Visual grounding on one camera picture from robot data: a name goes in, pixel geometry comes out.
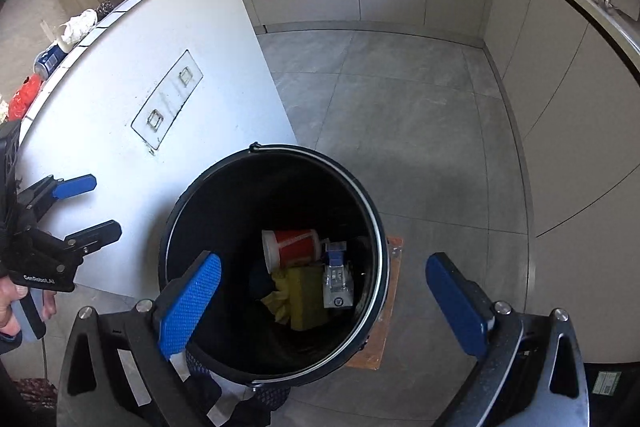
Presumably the red plastic bag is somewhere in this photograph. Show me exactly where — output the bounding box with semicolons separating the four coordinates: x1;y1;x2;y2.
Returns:
6;72;43;121

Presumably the blue pepsi can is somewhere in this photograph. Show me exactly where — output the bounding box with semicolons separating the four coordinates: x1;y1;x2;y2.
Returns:
34;43;66;80

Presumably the red paper cup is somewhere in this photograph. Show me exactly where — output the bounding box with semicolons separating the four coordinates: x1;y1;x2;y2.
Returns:
262;230;321;273

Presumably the yellow sponge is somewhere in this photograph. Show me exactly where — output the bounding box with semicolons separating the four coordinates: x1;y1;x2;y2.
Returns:
286;265;324;332

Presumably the white tissue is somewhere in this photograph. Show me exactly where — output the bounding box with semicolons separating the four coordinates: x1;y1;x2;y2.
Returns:
58;9;98;48

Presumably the yellow rubber glove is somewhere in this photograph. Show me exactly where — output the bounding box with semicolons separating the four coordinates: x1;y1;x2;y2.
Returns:
262;270;291;324

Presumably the black trash bucket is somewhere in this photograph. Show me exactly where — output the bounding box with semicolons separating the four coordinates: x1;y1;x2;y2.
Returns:
158;143;390;387

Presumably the white kitchen island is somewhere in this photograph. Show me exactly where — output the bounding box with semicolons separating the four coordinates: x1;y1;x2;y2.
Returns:
17;0;295;297

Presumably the person left hand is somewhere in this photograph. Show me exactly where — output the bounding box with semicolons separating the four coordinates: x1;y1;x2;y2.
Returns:
0;277;56;338

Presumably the brown wooden board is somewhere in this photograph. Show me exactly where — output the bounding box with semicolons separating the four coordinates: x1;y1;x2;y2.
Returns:
346;236;405;371

